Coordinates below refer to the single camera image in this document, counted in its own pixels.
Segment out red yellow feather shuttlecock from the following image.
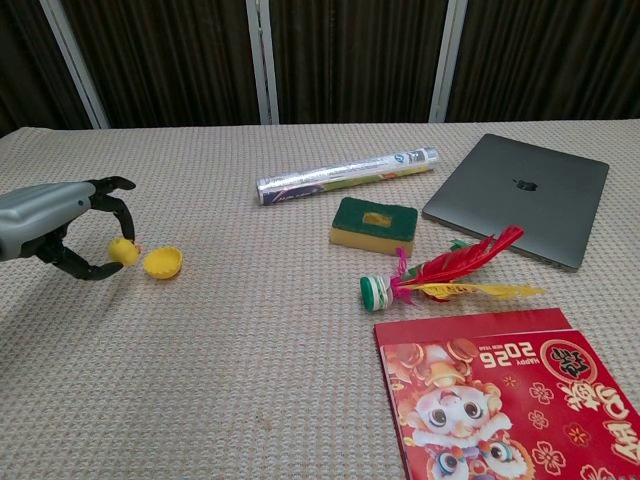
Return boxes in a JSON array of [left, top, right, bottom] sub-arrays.
[[359, 224, 548, 314]]

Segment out white slotted wall rail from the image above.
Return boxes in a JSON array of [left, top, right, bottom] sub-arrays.
[[428, 0, 470, 124], [245, 0, 281, 126], [39, 0, 110, 130]]

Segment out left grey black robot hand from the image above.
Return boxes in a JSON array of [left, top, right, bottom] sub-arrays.
[[0, 175, 137, 282]]

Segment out grey closed laptop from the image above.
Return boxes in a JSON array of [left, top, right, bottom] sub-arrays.
[[420, 132, 611, 274]]

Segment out yellow bowl-shaped cap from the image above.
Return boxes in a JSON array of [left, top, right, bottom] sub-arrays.
[[142, 246, 185, 282]]

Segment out red new year envelope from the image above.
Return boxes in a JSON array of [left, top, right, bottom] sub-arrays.
[[378, 329, 640, 480]]

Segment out small yellow duck toy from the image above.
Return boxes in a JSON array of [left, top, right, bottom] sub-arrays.
[[108, 237, 143, 268]]

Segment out green yellow sponge block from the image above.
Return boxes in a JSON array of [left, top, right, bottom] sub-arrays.
[[328, 196, 419, 258]]

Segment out silver foil roll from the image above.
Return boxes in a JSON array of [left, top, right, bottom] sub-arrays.
[[255, 145, 444, 208]]

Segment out beige woven tablecloth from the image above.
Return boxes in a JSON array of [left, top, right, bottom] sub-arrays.
[[0, 118, 640, 480]]

